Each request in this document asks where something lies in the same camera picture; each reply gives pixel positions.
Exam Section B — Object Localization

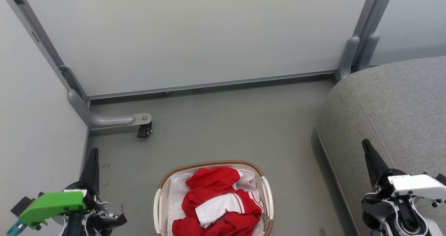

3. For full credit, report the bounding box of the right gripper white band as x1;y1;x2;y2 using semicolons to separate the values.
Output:
362;139;446;227

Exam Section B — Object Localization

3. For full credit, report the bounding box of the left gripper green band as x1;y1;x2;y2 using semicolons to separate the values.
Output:
5;147;128;236

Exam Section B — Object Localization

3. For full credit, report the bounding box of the plain red garment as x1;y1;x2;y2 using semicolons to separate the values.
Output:
185;167;241;199

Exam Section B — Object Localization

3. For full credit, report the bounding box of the red shorts white stripe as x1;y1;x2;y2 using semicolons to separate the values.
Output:
172;189;263;236

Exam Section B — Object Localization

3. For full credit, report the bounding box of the grey fabric sofa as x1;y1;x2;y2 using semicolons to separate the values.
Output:
315;56;446;236

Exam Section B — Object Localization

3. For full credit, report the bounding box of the grey partition foot bar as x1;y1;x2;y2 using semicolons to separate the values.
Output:
68;89;153;130

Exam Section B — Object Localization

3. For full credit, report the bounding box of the black caster wheel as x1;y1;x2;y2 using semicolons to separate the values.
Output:
137;121;153;139

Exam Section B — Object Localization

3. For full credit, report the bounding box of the red and white garment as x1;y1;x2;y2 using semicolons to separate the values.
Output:
167;169;259;236

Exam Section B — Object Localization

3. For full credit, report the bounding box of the white laundry basket wicker rim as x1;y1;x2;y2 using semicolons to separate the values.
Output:
153;160;274;236

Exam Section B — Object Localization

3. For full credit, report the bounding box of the grey partition post with feet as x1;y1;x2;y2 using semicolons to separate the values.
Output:
336;0;398;81

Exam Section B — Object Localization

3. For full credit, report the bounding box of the grey partition base rail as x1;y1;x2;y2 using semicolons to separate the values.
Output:
87;70;337;100

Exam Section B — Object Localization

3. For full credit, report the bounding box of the grey partition post with hinge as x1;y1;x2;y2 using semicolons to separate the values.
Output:
0;0;89;108

